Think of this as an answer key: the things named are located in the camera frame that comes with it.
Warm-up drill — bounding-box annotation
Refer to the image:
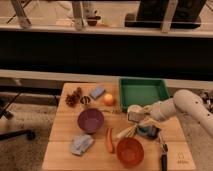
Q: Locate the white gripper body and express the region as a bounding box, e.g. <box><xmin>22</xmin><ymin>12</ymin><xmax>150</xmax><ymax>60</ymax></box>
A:
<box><xmin>137</xmin><ymin>109</ymin><xmax>159</xmax><ymax>126</ymax></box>

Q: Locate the dark grey eraser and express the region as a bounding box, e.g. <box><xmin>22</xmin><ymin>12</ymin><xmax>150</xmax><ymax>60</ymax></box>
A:
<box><xmin>128</xmin><ymin>112</ymin><xmax>144</xmax><ymax>122</ymax></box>

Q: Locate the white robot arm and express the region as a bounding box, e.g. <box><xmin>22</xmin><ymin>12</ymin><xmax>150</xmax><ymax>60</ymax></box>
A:
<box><xmin>136</xmin><ymin>89</ymin><xmax>213</xmax><ymax>137</ymax></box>

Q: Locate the blue cup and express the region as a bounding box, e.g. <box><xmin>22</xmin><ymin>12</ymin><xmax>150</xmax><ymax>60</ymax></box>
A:
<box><xmin>137</xmin><ymin>126</ymin><xmax>151</xmax><ymax>136</ymax></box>

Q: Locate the white plastic cup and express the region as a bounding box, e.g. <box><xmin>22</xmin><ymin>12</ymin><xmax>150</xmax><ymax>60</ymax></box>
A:
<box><xmin>127</xmin><ymin>105</ymin><xmax>143</xmax><ymax>114</ymax></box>

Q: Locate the small dark object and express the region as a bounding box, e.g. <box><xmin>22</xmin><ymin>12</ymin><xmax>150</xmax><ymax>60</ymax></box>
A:
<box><xmin>148</xmin><ymin>127</ymin><xmax>161</xmax><ymax>139</ymax></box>

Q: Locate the green plastic tray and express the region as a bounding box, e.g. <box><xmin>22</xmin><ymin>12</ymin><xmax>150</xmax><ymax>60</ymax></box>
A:
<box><xmin>119</xmin><ymin>78</ymin><xmax>170</xmax><ymax>112</ymax></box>

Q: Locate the orange bowl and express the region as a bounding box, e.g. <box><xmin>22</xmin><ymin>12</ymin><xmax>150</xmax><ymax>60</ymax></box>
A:
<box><xmin>116</xmin><ymin>137</ymin><xmax>144</xmax><ymax>168</ymax></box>

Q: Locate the orange carrot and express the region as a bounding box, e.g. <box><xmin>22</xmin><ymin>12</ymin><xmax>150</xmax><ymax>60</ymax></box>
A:
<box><xmin>106</xmin><ymin>128</ymin><xmax>114</xmax><ymax>153</ymax></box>

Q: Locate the orange fruit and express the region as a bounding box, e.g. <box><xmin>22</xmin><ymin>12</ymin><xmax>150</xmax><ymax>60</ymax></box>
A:
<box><xmin>103</xmin><ymin>93</ymin><xmax>114</xmax><ymax>106</ymax></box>

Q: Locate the purple bowl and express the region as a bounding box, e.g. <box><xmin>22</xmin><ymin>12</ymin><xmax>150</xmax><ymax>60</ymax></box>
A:
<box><xmin>77</xmin><ymin>108</ymin><xmax>104</xmax><ymax>134</ymax></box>

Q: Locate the black striped ball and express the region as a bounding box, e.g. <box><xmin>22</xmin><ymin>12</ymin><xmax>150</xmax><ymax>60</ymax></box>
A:
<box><xmin>80</xmin><ymin>96</ymin><xmax>91</xmax><ymax>105</ymax></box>

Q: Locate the blue grey cloth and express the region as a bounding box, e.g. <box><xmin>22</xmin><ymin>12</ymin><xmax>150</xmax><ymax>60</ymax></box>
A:
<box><xmin>70</xmin><ymin>134</ymin><xmax>95</xmax><ymax>156</ymax></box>

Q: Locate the brown grape bunch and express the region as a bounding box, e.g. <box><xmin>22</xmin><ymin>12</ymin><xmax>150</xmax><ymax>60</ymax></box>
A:
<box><xmin>65</xmin><ymin>87</ymin><xmax>82</xmax><ymax>107</ymax></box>

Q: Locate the black office chair base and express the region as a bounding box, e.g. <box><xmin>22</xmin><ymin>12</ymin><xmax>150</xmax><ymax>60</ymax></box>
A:
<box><xmin>0</xmin><ymin>93</ymin><xmax>37</xmax><ymax>142</ymax></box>

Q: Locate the black handled tool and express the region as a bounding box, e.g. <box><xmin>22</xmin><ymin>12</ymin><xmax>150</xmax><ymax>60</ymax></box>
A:
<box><xmin>158</xmin><ymin>133</ymin><xmax>168</xmax><ymax>171</ymax></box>

